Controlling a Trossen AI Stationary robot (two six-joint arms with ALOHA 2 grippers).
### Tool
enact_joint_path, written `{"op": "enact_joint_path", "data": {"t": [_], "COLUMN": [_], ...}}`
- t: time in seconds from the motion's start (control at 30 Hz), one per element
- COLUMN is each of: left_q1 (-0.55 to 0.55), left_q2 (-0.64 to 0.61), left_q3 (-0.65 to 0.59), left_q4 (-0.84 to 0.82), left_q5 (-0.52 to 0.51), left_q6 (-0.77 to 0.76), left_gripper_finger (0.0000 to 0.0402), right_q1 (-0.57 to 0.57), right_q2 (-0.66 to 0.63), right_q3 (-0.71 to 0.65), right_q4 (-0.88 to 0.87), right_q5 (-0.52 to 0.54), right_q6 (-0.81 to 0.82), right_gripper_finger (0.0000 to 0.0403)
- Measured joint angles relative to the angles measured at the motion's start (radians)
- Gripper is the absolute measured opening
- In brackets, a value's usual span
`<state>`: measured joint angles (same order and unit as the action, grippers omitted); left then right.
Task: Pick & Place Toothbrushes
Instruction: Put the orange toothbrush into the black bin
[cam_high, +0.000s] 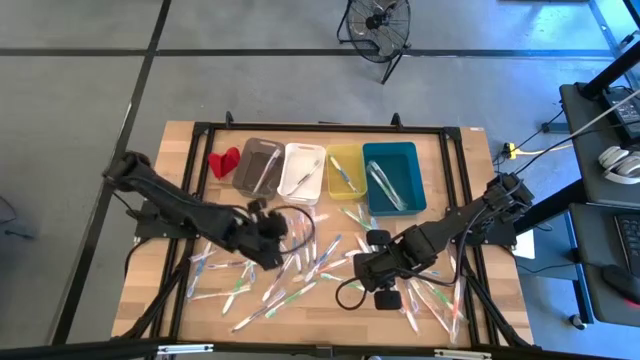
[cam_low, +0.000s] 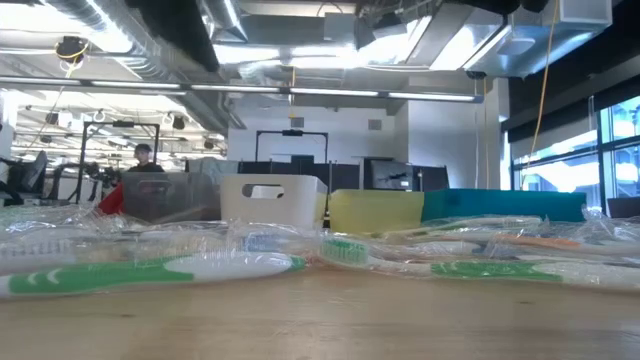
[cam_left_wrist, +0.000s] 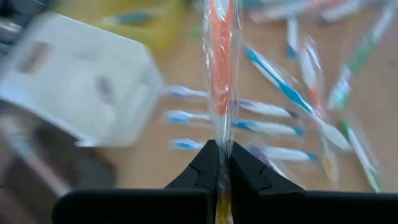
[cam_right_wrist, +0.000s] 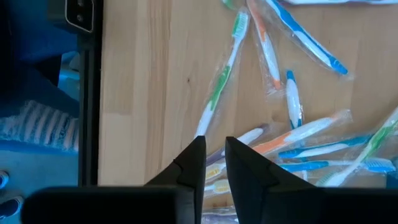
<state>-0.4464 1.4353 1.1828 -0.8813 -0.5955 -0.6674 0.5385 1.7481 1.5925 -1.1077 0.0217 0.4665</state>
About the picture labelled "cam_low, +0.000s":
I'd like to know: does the black cabinet row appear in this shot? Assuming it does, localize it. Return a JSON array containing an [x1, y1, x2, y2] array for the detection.
[[185, 155, 451, 194]]

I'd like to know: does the yellow plastic bin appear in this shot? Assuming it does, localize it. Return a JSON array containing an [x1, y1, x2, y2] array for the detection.
[[327, 189, 426, 235]]

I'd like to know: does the blue toothbrush in clear wrapper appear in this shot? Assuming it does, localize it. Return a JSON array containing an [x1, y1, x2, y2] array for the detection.
[[227, 230, 321, 259]]

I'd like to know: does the long ceiling light strip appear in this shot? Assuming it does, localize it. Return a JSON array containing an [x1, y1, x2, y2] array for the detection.
[[0, 74, 485, 105]]

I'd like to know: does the transparent grey plastic bin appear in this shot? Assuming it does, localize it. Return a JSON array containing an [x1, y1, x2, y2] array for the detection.
[[121, 172, 224, 224]]

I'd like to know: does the green toothbrush in clear wrapper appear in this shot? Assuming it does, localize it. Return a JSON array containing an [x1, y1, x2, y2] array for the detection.
[[0, 251, 307, 300], [369, 214, 544, 240], [319, 235, 640, 292]]

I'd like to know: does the person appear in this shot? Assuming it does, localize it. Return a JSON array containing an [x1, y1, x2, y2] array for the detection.
[[127, 143, 166, 175]]

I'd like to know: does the teal plastic bin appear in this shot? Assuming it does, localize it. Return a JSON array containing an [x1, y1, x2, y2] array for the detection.
[[421, 188, 587, 224]]

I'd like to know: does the red plastic bin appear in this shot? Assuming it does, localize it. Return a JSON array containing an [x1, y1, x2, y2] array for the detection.
[[97, 182, 125, 216]]

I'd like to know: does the grey office chair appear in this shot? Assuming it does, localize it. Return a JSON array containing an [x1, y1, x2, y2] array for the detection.
[[18, 149, 50, 196]]

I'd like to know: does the dark laptop lid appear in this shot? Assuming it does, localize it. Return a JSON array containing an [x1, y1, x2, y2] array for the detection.
[[606, 196, 640, 220]]

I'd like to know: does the white plastic bin with handles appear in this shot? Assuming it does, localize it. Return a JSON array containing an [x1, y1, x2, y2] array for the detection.
[[219, 173, 329, 231]]

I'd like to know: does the black rig frame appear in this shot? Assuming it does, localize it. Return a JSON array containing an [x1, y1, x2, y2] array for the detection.
[[77, 120, 161, 204], [254, 129, 330, 164]]

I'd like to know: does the silver round air duct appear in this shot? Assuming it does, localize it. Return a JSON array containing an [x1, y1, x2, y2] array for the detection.
[[44, 0, 236, 131]]

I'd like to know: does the silver rectangular air duct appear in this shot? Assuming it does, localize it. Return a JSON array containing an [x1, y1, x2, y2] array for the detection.
[[357, 0, 614, 79]]

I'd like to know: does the yellow extension cable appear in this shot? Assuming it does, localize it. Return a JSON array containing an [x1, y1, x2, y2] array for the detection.
[[519, 0, 560, 191]]

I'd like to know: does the black ceiling cable reel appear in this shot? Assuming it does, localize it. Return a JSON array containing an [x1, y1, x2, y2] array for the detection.
[[53, 34, 91, 65]]

